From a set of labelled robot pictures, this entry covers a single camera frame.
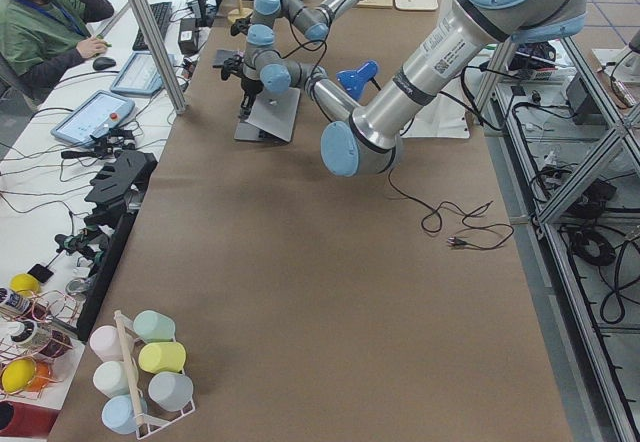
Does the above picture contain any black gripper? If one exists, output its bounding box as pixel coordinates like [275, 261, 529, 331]
[240, 69, 263, 115]

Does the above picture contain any grey laptop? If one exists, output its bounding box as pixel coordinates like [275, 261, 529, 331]
[234, 88, 301, 143]

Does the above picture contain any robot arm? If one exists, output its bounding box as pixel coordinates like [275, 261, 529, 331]
[222, 0, 586, 177]
[250, 0, 363, 41]

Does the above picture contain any grey folded cloth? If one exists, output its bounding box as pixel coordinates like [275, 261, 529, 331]
[212, 49, 244, 68]

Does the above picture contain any blue desk lamp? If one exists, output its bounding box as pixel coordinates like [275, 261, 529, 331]
[336, 60, 379, 101]

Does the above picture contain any upper teach pendant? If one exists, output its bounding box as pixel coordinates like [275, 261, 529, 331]
[110, 51, 163, 97]

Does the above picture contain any teach pendant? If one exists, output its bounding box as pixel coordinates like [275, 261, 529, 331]
[50, 90, 135, 146]
[110, 51, 163, 97]

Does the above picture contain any black keyboard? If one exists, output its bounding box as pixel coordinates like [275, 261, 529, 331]
[131, 1, 174, 53]

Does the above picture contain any lower teach pendant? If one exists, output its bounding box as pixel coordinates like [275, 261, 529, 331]
[50, 90, 135, 146]

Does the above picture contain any black computer mouse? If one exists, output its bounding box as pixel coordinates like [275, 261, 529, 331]
[92, 56, 117, 72]

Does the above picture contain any black device stand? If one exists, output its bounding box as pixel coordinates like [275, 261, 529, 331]
[84, 150, 158, 228]

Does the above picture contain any person in green jacket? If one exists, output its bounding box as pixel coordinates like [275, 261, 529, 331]
[1, 0, 114, 101]

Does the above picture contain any mint green cup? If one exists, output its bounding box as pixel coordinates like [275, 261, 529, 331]
[133, 310, 176, 343]

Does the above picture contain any yellow green cup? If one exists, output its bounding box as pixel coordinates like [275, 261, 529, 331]
[138, 341, 187, 374]

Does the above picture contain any pink cup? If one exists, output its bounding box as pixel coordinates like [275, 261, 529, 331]
[89, 325, 124, 362]

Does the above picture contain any white cup rack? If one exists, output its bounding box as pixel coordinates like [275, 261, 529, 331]
[114, 310, 196, 440]

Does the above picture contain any grey cup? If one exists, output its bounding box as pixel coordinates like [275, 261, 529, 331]
[148, 371, 194, 412]

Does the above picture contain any white cup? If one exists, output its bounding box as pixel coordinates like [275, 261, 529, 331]
[92, 361, 130, 398]

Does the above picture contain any sauce bottle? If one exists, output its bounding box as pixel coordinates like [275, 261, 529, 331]
[0, 287, 33, 318]

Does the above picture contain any light blue cup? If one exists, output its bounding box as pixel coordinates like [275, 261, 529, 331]
[101, 395, 138, 435]

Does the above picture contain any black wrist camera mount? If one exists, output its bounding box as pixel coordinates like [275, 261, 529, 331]
[220, 54, 244, 81]

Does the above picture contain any aluminium frame post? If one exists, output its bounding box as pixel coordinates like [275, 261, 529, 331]
[128, 0, 187, 115]

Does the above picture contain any black lamp power cord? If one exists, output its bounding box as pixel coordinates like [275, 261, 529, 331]
[387, 169, 516, 252]

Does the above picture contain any copper wire bottle rack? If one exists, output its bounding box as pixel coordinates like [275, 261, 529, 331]
[1, 291, 83, 401]

